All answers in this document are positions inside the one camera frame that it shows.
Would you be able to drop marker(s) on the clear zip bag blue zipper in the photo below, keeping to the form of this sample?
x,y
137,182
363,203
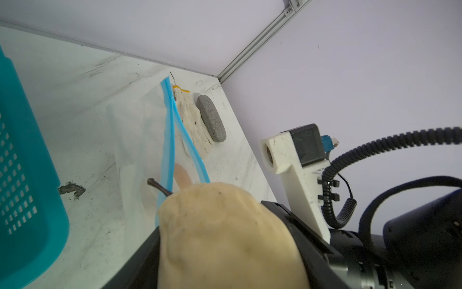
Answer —
x,y
149,138

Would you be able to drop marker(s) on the cream toy pear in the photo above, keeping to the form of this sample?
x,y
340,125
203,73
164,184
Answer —
x,y
218,236

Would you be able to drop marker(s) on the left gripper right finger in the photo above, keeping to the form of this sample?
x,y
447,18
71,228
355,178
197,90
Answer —
x,y
311,248

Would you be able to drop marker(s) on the teal plastic basket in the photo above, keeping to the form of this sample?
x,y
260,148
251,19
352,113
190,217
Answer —
x,y
34,223

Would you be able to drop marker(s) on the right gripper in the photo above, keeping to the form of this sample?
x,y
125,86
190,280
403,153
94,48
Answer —
x,y
421,249

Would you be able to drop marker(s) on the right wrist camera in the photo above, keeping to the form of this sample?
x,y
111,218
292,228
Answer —
x,y
298,157

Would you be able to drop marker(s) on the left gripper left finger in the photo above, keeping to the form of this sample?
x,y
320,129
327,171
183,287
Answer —
x,y
141,270

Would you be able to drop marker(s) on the grey oval stone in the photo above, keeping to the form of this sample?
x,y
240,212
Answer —
x,y
211,118

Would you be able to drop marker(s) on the white work glove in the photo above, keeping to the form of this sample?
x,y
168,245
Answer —
x,y
191,118

